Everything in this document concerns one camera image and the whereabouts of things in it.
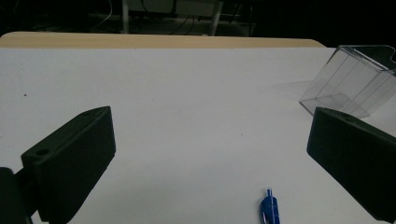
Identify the white table mat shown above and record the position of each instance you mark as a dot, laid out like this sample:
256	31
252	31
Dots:
186	109

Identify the blue pen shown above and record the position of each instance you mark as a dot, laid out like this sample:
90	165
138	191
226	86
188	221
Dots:
269	208

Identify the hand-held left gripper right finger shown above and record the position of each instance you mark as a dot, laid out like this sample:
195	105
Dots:
355	155

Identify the clear plastic pen holder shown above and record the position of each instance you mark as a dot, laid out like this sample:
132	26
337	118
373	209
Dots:
351	84

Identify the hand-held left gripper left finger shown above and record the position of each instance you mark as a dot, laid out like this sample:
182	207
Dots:
71	161

